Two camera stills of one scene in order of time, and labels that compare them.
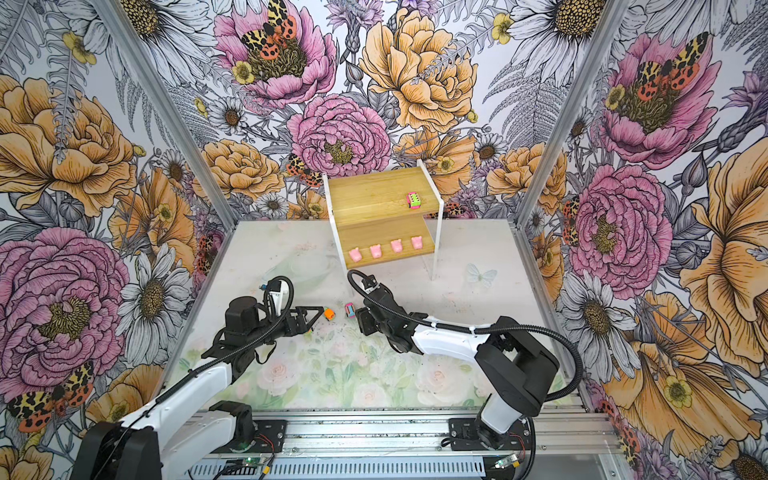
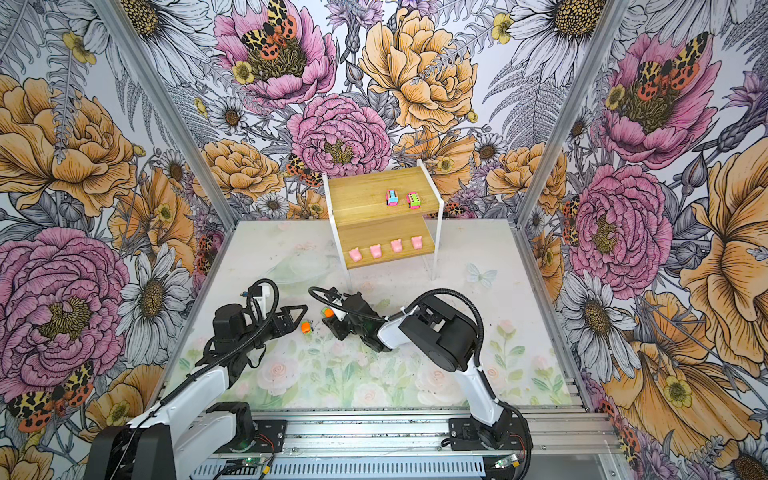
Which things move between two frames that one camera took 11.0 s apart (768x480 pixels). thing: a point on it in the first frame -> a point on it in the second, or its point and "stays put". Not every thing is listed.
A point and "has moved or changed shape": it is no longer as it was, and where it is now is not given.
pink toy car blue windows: (350, 310) has moved or changed shape
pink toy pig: (355, 255) stays put
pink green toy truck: (413, 200) stays put
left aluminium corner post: (171, 112) stays put
